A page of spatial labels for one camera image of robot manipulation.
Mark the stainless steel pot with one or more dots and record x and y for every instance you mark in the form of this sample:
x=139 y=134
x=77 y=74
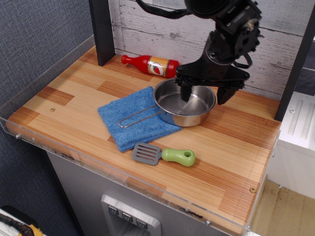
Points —
x=169 y=106

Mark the dark frame post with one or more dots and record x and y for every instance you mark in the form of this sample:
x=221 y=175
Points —
x=297 y=67
x=102 y=28

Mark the blue folded cloth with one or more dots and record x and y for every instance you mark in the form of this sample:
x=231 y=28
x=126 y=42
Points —
x=134 y=119

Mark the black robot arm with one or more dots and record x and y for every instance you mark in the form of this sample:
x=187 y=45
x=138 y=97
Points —
x=226 y=54

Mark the clear acrylic table guard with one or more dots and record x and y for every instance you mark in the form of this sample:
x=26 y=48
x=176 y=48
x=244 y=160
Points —
x=232 y=146

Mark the white toy sink unit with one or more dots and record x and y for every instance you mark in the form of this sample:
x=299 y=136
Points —
x=292 y=163

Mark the dark left frame post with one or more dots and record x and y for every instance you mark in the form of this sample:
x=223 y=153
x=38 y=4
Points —
x=102 y=28

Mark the yellow object at corner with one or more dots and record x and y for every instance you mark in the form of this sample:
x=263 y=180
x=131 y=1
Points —
x=36 y=231

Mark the red toy sauce bottle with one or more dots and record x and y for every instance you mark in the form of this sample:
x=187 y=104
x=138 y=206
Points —
x=153 y=65

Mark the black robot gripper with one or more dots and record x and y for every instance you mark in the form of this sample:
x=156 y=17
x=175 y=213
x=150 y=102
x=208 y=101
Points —
x=208 y=70

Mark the silver dispenser panel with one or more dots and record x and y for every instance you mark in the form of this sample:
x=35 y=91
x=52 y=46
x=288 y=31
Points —
x=125 y=220

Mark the grey toy fridge cabinet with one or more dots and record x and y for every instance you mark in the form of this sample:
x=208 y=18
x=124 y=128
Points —
x=84 y=189

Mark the dark right frame post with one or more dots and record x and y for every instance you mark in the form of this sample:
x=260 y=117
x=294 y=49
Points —
x=297 y=67

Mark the grey green toy spatula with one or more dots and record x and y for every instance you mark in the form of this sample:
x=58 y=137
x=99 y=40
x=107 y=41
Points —
x=150 y=154

